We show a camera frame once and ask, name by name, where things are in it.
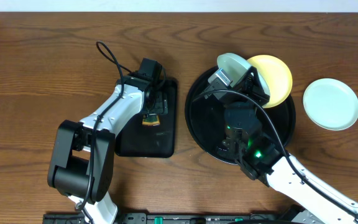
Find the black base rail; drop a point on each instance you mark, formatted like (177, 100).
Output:
(142, 218)

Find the mint plate with red stain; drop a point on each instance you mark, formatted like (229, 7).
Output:
(331, 104)

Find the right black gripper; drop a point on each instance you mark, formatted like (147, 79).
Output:
(254, 88)

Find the yellow green sponge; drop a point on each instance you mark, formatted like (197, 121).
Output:
(151, 120)

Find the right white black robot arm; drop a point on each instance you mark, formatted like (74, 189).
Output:
(258, 150)

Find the yellow plate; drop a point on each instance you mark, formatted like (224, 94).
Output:
(277, 76)

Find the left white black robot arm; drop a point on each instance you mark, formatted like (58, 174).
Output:
(81, 166)

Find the black rectangular tray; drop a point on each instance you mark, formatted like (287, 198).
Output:
(139, 140)

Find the black round tray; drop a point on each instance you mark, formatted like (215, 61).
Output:
(206, 124)

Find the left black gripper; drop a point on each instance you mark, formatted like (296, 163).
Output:
(158, 101)

